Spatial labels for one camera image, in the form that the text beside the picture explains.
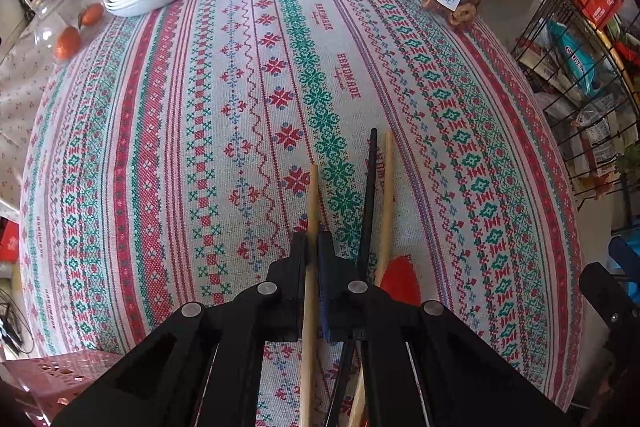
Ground small floral cabinet cloth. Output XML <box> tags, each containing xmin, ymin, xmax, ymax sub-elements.
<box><xmin>0</xmin><ymin>0</ymin><xmax>108</xmax><ymax>218</ymax></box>

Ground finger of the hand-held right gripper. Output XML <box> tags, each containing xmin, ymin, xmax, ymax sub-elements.
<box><xmin>579</xmin><ymin>234</ymin><xmax>640</xmax><ymax>358</ymax></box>

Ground black chopstick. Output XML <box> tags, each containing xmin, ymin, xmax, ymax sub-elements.
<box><xmin>327</xmin><ymin>128</ymin><xmax>380</xmax><ymax>427</ymax></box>

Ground blue snack packet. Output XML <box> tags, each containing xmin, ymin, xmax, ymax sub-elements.
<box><xmin>547</xmin><ymin>21</ymin><xmax>601</xmax><ymax>98</ymax></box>

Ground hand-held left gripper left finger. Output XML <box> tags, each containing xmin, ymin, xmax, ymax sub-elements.
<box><xmin>50</xmin><ymin>232</ymin><xmax>309</xmax><ymax>427</ymax></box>

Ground red plastic spoon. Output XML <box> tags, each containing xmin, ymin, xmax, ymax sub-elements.
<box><xmin>378</xmin><ymin>255</ymin><xmax>422</xmax><ymax>306</ymax></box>

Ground pink perforated utensil holder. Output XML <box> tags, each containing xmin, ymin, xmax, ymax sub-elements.
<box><xmin>0</xmin><ymin>349</ymin><xmax>126</xmax><ymax>427</ymax></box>

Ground black wire storage rack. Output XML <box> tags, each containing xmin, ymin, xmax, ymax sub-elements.
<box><xmin>510</xmin><ymin>0</ymin><xmax>640</xmax><ymax>218</ymax></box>

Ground striped patterned tablecloth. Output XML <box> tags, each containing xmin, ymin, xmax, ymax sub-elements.
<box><xmin>20</xmin><ymin>0</ymin><xmax>586</xmax><ymax>427</ymax></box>

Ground red cardboard box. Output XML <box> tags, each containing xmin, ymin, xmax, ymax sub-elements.
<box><xmin>0</xmin><ymin>219</ymin><xmax>21</xmax><ymax>263</ymax></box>

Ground clear box with tomatoes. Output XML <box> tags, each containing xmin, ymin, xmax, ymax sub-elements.
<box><xmin>27</xmin><ymin>0</ymin><xmax>108</xmax><ymax>62</ymax></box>

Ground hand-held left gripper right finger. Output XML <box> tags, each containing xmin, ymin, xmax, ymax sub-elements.
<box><xmin>317</xmin><ymin>231</ymin><xmax>593</xmax><ymax>427</ymax></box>

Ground small orange fruit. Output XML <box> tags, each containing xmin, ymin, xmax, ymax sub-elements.
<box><xmin>54</xmin><ymin>27</ymin><xmax>82</xmax><ymax>60</ymax></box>
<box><xmin>80</xmin><ymin>3</ymin><xmax>105</xmax><ymax>26</ymax></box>

